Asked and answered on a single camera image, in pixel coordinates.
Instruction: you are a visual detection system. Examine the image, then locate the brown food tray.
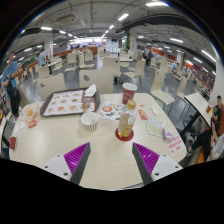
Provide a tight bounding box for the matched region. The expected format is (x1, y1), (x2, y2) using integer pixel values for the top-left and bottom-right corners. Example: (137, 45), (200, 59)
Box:
(39, 87), (102, 118)

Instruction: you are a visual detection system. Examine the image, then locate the wrapped food leftover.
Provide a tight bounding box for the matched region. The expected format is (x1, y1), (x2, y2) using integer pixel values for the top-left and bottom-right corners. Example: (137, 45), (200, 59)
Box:
(80, 98), (93, 113)

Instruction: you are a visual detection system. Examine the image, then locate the clear bottle of yellow drink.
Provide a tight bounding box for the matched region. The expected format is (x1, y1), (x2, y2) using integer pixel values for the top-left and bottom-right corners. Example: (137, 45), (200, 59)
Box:
(117, 99), (137, 138)

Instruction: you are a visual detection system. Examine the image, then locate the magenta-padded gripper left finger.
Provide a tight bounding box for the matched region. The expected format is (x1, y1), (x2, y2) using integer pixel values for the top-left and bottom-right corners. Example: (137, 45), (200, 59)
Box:
(41, 142), (92, 186)

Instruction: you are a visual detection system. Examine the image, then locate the white paper napkin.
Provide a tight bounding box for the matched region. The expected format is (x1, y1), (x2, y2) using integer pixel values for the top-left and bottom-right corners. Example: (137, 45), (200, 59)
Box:
(84, 83), (98, 98)

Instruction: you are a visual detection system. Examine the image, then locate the group of cafeteria chairs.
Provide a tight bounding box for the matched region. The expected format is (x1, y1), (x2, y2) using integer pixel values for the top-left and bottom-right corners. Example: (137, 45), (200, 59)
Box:
(33, 46), (208, 98)

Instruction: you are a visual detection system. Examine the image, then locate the beige neighbouring table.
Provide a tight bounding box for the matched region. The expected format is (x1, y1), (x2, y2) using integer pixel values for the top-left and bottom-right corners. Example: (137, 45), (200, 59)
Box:
(183, 92), (214, 128)

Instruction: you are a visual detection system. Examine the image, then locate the small white sachet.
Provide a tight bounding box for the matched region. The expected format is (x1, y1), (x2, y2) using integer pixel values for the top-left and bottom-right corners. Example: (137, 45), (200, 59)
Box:
(149, 105), (161, 117)

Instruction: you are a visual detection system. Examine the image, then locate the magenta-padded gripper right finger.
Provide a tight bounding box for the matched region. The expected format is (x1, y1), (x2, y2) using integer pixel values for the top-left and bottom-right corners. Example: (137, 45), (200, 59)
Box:
(131, 142), (184, 186)

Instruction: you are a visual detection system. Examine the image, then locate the beige cafeteria chair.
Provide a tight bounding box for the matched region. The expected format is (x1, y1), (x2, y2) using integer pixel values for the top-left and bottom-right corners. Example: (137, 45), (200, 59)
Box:
(36, 73), (67, 101)
(149, 69), (176, 106)
(78, 67), (115, 95)

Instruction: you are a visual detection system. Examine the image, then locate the group of ceiling lights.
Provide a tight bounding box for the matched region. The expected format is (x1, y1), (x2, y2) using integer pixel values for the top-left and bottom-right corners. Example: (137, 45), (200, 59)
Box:
(13, 1), (219, 76)

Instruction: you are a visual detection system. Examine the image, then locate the flat round red coaster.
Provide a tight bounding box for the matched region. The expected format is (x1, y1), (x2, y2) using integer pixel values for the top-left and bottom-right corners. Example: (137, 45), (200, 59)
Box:
(114, 127), (135, 142)

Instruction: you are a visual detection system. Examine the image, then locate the small red wallet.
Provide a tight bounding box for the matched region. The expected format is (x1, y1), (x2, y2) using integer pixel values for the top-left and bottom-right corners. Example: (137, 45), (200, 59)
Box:
(9, 135), (18, 151)

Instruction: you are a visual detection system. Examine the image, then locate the clear plastic packet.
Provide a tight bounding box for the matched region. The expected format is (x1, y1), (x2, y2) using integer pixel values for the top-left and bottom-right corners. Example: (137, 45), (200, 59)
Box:
(145, 116), (167, 139)

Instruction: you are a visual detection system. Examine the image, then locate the clear plastic food bag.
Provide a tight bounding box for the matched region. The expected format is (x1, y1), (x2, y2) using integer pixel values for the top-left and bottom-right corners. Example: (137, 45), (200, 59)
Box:
(21, 103), (43, 128)

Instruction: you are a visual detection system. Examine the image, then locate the white patterned paper cup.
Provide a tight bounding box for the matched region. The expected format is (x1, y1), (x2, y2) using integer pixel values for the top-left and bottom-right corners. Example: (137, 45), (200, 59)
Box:
(80, 111), (100, 132)

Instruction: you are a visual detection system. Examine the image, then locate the white label with red print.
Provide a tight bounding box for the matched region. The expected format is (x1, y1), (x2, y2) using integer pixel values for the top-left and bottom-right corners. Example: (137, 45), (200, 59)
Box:
(165, 133), (186, 158)

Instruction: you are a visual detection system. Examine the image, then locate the red paper cup with lid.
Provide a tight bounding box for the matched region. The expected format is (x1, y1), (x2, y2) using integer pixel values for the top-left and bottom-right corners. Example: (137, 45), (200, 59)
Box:
(121, 82), (138, 106)

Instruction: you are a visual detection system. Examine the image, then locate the small red sachet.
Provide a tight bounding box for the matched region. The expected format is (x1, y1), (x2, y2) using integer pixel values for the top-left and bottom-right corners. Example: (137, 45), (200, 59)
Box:
(137, 109), (149, 121)

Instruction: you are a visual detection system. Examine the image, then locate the white paper slip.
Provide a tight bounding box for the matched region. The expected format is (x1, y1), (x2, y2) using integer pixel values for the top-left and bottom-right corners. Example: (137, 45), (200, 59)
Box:
(12, 120), (27, 136)

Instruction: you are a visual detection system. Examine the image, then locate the ceiling air conditioner unit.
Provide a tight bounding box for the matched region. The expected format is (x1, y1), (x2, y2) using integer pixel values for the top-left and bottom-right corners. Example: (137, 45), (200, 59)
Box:
(56, 13), (76, 24)

